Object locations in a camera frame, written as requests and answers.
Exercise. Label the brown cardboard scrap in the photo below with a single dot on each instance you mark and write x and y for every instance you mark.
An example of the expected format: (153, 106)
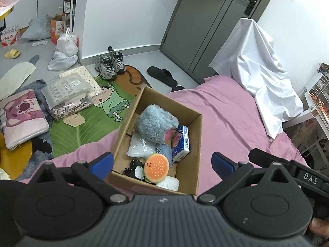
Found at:
(74, 120)

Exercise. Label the green cartoon floor mat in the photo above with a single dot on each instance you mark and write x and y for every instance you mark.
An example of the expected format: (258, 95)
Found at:
(77, 131)

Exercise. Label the clear wrapped grey packet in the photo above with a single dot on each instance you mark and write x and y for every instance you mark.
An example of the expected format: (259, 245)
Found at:
(64, 87)

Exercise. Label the yellow slipper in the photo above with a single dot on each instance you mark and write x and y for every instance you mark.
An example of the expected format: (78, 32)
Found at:
(12, 54)

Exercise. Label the dark spray bottle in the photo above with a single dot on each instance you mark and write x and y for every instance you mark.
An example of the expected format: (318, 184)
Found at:
(66, 5)

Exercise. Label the cream fabric pad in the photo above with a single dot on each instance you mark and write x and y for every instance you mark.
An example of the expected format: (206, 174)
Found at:
(15, 77)

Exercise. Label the small black object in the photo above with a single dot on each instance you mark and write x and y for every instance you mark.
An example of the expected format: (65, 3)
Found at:
(133, 167)

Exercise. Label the small white packet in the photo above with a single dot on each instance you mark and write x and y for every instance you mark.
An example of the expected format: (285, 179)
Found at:
(139, 173)

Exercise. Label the grey plastic bag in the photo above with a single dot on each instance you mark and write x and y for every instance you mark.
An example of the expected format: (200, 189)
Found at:
(36, 29)

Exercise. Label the pink laptop sleeve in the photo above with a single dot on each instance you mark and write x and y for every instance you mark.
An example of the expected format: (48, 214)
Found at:
(23, 118)

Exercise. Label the white tissue packet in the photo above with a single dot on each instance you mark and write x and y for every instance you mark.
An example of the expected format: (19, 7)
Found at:
(169, 184)

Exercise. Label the yellow-edged table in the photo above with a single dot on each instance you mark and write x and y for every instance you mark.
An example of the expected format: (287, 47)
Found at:
(6, 12)

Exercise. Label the grey plush toy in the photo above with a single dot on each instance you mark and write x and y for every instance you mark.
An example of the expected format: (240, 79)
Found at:
(154, 123)

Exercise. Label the grey door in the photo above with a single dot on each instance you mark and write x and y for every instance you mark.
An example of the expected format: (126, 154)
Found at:
(205, 18)

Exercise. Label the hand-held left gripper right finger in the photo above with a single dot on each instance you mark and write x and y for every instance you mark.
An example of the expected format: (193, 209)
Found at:
(222, 164)

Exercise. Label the white side table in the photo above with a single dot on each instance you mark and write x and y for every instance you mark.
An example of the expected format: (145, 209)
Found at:
(322, 123)

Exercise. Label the orange carton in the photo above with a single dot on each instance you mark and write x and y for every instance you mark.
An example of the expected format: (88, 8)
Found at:
(56, 30)

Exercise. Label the paper slip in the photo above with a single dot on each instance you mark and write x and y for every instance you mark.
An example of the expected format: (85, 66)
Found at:
(39, 43)

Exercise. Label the white curved rail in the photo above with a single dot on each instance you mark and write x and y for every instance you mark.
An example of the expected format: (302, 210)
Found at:
(69, 18)

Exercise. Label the floral cloth package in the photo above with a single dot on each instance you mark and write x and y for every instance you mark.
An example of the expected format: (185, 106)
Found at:
(74, 108)

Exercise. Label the cream dotted package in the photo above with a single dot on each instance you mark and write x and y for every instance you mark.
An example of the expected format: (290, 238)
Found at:
(86, 72)

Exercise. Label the grey sneaker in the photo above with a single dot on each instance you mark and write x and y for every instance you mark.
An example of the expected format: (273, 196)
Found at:
(105, 68)
(118, 60)

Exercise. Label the yellow round mat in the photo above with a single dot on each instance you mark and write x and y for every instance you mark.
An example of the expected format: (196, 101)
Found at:
(12, 162)

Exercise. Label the black slipper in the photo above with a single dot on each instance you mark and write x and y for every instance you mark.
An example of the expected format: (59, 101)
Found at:
(178, 88)
(162, 76)

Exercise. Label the white plastic bag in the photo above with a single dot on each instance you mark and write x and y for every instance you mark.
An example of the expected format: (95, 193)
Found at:
(66, 42)
(61, 61)

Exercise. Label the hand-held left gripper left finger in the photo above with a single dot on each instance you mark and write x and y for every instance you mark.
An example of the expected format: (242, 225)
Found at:
(102, 163)

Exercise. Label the clear plastic bag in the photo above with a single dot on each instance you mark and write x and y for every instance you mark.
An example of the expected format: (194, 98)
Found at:
(141, 146)

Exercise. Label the cardboard box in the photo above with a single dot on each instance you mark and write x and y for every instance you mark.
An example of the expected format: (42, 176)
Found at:
(190, 164)

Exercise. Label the pink bed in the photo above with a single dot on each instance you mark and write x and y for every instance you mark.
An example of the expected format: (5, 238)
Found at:
(231, 113)

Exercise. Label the person's right hand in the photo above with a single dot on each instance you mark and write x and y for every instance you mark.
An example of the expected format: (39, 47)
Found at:
(320, 227)

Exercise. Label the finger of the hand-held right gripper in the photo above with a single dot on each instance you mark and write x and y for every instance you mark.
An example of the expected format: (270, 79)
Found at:
(262, 157)

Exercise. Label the orange burger plush toy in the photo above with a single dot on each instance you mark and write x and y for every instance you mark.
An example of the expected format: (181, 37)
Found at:
(156, 166)

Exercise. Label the blue tissue packet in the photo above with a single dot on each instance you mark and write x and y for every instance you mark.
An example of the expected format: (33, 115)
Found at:
(183, 146)

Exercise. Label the pack of water bottles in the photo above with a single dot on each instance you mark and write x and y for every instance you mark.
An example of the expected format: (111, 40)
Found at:
(10, 37)

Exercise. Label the small drawer organizer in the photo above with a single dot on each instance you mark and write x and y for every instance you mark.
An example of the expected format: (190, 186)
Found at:
(320, 92)

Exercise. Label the white cloth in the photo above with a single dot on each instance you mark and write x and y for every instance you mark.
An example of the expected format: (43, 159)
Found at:
(257, 56)

